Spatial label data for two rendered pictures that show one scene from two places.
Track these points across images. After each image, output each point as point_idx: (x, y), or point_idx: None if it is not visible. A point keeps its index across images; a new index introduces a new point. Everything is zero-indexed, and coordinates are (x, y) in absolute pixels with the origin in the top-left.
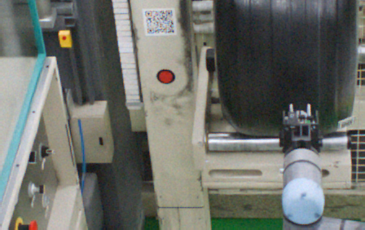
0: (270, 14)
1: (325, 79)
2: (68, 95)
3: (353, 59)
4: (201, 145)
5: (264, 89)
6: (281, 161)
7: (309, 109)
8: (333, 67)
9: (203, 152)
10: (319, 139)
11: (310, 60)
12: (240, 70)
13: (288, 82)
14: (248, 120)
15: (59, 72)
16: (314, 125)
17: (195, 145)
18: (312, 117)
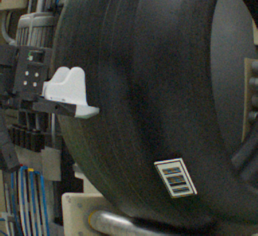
0: None
1: (118, 34)
2: (50, 150)
3: (172, 20)
4: (67, 200)
5: (66, 52)
6: None
7: (70, 70)
8: (132, 15)
9: (69, 212)
10: (38, 99)
11: (112, 4)
12: (59, 23)
13: (86, 40)
14: (62, 127)
15: None
16: (19, 47)
17: (63, 198)
18: (37, 52)
